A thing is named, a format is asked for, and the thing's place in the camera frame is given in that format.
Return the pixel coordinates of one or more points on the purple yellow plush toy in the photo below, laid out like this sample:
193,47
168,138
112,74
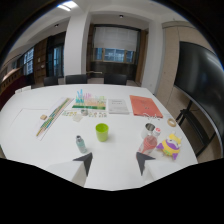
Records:
170,145

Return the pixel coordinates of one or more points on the colorful sticker sheet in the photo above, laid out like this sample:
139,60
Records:
84,114

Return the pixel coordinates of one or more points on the ceiling light panel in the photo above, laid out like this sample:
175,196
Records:
67,5

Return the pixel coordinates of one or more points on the black office chair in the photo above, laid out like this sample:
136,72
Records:
76,79
115,79
50,80

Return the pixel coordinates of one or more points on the white window blind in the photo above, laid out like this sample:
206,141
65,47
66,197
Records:
115,38

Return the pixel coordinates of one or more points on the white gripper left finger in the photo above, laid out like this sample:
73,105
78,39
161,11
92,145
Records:
76,168

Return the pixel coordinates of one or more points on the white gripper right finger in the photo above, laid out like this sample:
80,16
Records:
151,166

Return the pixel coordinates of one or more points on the green plastic cup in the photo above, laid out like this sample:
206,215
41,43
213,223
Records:
102,132

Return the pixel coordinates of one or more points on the small clear round container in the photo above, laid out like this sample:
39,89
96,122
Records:
84,112

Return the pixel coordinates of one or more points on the small wooden block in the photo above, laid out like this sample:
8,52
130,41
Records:
43,117

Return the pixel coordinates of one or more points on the long colorful strip board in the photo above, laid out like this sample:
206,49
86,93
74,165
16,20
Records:
54,116

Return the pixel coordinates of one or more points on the roll of tape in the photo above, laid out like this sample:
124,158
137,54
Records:
171,122

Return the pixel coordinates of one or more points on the small clear spray bottle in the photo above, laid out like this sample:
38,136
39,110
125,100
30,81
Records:
80,144

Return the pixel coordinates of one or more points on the metal tin can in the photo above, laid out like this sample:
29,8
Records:
147,130

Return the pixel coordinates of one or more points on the small white square card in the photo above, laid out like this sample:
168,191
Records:
77,118

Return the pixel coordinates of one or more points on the wooden bookshelf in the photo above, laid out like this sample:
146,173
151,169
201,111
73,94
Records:
40,61

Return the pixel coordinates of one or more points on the orange folder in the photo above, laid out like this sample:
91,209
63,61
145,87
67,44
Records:
145,106

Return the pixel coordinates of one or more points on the white booklet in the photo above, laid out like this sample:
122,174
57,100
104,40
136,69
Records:
118,106

